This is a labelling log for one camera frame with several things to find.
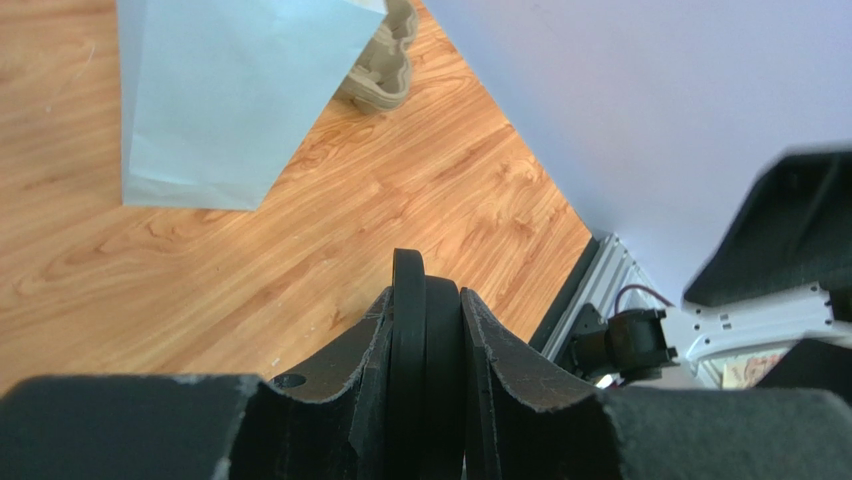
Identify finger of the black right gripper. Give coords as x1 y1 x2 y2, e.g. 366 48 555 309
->
684 150 851 307

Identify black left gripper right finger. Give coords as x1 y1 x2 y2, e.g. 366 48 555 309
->
460 288 851 479

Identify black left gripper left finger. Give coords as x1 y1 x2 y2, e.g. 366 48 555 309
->
1 290 392 479

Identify black cup lid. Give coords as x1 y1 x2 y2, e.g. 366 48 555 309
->
385 249 466 479

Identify white paper bag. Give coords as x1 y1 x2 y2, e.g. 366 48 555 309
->
116 0 387 211

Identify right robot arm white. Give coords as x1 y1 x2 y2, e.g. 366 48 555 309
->
542 150 851 388

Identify brown pulp cup carrier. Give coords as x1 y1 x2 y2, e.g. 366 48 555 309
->
333 0 419 114

